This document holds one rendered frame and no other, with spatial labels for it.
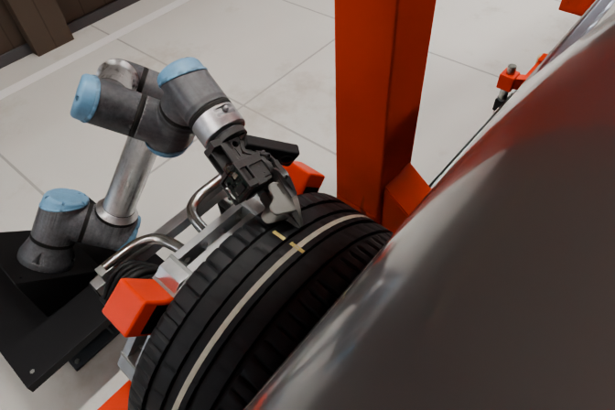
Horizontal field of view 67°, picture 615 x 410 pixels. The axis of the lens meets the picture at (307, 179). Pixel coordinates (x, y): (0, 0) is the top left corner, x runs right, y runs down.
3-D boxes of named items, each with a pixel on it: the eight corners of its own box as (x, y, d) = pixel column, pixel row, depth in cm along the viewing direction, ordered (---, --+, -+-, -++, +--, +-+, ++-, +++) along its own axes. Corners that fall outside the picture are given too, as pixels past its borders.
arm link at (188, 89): (187, 80, 95) (203, 46, 88) (221, 128, 93) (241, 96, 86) (146, 91, 88) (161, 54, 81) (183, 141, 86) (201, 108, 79)
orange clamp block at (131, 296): (163, 335, 83) (124, 339, 75) (137, 308, 87) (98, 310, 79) (182, 301, 83) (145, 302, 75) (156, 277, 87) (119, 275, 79)
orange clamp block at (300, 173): (293, 210, 99) (310, 174, 97) (266, 193, 103) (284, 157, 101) (309, 211, 105) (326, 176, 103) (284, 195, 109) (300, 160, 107)
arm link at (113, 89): (105, 49, 143) (79, 66, 82) (146, 66, 148) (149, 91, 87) (94, 85, 145) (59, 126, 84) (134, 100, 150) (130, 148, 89)
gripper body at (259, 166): (237, 210, 83) (199, 157, 84) (270, 191, 88) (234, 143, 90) (253, 188, 77) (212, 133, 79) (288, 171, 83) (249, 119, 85)
